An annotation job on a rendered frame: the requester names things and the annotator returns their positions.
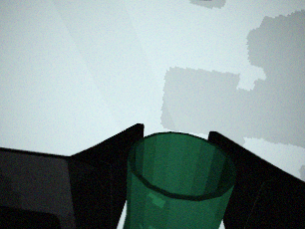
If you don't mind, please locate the dark green cup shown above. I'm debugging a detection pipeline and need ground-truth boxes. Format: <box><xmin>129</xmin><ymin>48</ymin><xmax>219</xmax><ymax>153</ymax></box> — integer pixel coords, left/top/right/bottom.
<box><xmin>126</xmin><ymin>131</ymin><xmax>236</xmax><ymax>229</ymax></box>

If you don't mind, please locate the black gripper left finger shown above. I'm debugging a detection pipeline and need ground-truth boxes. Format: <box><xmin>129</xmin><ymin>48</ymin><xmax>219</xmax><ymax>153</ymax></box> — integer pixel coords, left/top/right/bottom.
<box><xmin>0</xmin><ymin>123</ymin><xmax>145</xmax><ymax>229</ymax></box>

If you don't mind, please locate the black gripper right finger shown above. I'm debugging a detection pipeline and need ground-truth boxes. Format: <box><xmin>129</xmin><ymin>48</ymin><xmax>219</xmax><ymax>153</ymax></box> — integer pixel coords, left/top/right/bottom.
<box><xmin>208</xmin><ymin>131</ymin><xmax>305</xmax><ymax>229</ymax></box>

